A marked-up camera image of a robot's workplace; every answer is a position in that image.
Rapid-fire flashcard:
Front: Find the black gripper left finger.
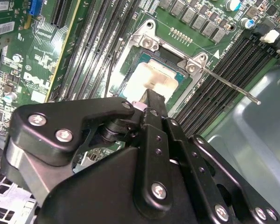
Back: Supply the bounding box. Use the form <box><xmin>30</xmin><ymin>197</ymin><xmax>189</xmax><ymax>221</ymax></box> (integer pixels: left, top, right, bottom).
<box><xmin>0</xmin><ymin>89</ymin><xmax>175</xmax><ymax>213</ymax></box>

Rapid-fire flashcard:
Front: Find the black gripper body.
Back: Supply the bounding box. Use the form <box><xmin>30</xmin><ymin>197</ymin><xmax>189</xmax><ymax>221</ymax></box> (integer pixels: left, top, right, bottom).
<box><xmin>37</xmin><ymin>147</ymin><xmax>210</xmax><ymax>224</ymax></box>

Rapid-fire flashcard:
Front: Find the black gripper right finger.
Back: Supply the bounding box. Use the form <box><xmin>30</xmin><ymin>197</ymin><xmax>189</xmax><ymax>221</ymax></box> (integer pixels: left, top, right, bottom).
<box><xmin>163</xmin><ymin>117</ymin><xmax>280</xmax><ymax>224</ymax></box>

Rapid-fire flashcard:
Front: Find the metal locking lever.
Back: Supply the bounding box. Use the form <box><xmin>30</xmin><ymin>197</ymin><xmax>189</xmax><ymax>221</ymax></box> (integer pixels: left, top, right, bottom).
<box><xmin>157</xmin><ymin>39</ymin><xmax>262</xmax><ymax>105</ymax></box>

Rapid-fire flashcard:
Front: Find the silver CPU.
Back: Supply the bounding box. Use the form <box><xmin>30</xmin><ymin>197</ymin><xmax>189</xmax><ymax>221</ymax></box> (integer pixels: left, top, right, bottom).
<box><xmin>118</xmin><ymin>52</ymin><xmax>187</xmax><ymax>103</ymax></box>

